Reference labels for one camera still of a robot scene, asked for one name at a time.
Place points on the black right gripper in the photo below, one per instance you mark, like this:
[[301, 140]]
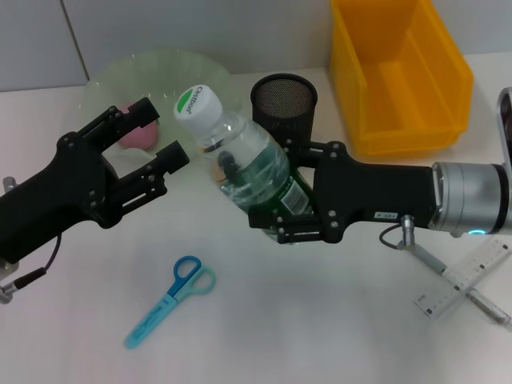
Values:
[[372, 192]]

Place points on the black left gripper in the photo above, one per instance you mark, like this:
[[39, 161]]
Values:
[[52, 200]]

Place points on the pink peach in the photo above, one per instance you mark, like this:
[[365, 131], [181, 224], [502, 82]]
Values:
[[140, 138]]

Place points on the clear green-label water bottle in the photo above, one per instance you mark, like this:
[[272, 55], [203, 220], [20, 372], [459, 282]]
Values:
[[240, 160]]

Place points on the blue plastic scissors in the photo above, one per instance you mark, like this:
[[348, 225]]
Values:
[[174, 294]]

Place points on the pale green glass fruit plate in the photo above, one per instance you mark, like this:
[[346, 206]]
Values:
[[192, 72]]

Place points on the silver grey pen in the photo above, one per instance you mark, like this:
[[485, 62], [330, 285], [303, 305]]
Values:
[[430, 260]]

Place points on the transparent plastic ruler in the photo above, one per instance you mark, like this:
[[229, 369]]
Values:
[[440, 302]]

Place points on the black mesh cup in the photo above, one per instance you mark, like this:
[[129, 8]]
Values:
[[284, 96]]

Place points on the yellow plastic storage bin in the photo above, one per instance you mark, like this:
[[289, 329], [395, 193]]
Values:
[[400, 92]]

